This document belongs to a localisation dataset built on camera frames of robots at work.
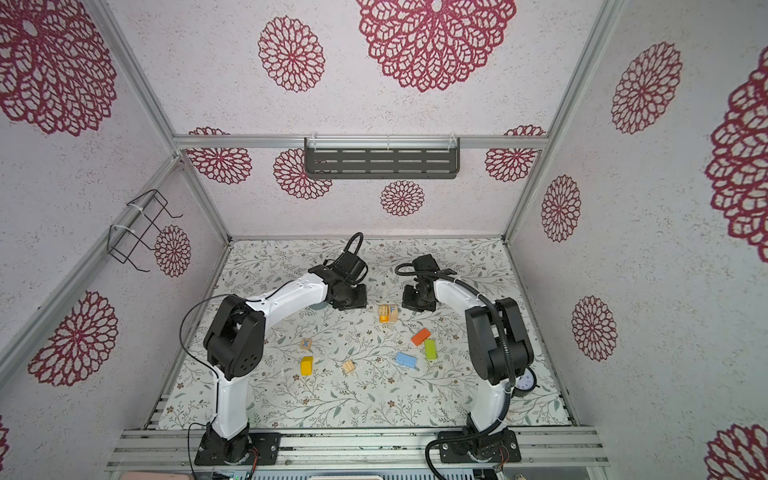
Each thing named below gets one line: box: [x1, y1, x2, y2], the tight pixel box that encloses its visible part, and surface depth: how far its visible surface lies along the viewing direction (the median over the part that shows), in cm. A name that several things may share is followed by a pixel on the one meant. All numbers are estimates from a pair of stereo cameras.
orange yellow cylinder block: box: [379, 304, 389, 323], surface depth 99 cm
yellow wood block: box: [300, 356, 314, 376], surface depth 89 cm
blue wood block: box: [396, 352, 417, 368], surface depth 90 cm
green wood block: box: [425, 339, 437, 360], surface depth 92 cm
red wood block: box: [411, 328, 431, 346], surface depth 96 cm
